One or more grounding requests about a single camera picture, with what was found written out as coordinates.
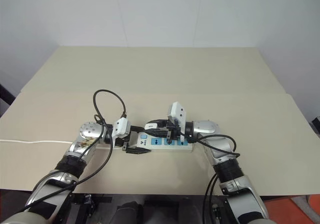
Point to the dark rounded shape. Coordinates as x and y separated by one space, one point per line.
130 211

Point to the dark object at wall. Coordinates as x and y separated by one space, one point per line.
6 96
316 125

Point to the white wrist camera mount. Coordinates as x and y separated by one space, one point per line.
120 128
178 112

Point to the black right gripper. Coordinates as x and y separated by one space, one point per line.
172 131

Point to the white power strip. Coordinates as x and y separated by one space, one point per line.
160 143

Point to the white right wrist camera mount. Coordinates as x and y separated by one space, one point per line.
178 112

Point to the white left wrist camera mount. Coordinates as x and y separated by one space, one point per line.
120 128

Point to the white charger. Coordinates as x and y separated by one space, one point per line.
151 126

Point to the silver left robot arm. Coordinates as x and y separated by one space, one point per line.
85 132

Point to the black frame under table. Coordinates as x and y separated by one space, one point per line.
87 204

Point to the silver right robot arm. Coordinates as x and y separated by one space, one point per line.
220 146

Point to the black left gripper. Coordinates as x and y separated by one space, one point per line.
125 137

